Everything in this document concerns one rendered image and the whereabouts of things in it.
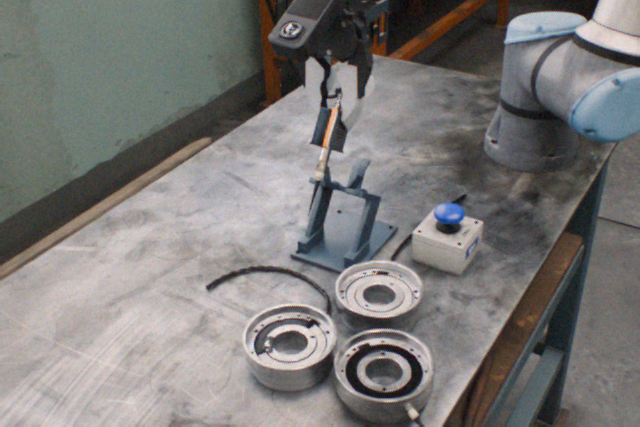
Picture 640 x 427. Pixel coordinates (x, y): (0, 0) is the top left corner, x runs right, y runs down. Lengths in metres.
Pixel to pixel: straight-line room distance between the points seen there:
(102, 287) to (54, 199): 1.66
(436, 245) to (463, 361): 0.17
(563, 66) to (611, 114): 0.10
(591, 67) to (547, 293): 0.48
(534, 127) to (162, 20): 1.88
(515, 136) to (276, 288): 0.47
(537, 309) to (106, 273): 0.72
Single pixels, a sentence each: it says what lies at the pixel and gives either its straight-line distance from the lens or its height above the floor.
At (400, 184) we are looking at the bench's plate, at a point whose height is 0.80.
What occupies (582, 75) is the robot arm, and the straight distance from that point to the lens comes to 1.06.
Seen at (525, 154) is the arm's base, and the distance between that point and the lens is 1.21.
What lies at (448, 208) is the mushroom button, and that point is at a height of 0.87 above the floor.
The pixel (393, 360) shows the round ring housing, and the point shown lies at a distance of 0.83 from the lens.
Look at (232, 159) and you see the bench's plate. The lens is 1.25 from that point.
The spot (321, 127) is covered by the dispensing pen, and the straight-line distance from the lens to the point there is 0.90.
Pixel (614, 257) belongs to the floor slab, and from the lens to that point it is 2.46.
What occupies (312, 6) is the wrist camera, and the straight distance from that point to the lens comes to 0.83.
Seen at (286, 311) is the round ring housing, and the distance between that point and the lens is 0.88.
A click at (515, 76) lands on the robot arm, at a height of 0.95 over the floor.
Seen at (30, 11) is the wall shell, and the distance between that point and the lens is 2.46.
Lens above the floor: 1.41
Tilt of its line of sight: 32 degrees down
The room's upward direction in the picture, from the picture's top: 2 degrees counter-clockwise
